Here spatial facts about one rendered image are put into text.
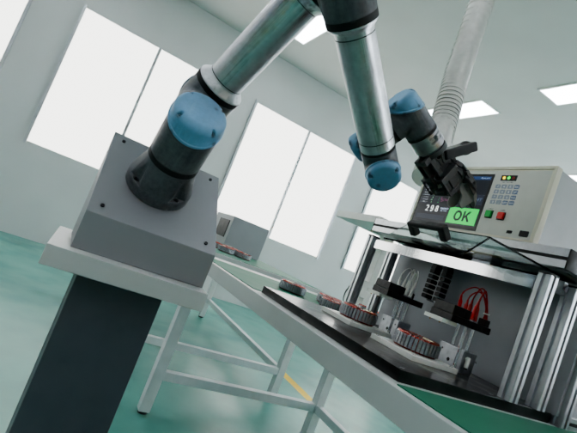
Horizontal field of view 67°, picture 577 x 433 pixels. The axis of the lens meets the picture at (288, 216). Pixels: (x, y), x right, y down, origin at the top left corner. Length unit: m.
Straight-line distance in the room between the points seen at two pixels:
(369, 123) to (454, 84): 2.08
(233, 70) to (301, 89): 5.32
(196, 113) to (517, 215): 0.82
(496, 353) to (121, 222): 0.98
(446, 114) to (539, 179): 1.63
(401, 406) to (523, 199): 0.67
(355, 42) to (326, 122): 5.60
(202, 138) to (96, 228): 0.27
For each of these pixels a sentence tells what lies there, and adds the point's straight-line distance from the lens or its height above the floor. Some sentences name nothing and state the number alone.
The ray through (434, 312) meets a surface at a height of 0.89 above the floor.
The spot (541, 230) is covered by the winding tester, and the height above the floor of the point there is 1.16.
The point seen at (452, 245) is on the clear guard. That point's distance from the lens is 0.94.
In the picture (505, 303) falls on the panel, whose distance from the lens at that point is 1.32.
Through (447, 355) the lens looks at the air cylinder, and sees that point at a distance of 1.23.
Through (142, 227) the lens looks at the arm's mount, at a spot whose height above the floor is 0.83.
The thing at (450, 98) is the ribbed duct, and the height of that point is 2.12.
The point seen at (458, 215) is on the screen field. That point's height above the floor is 1.17.
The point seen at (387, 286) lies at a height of 0.91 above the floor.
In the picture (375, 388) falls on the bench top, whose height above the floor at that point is 0.73.
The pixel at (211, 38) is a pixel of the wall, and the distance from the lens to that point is 5.96.
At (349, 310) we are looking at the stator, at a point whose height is 0.80.
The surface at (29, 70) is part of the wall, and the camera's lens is 5.62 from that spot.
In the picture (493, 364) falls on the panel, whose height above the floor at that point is 0.81.
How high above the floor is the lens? 0.89
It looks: 5 degrees up
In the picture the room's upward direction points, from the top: 21 degrees clockwise
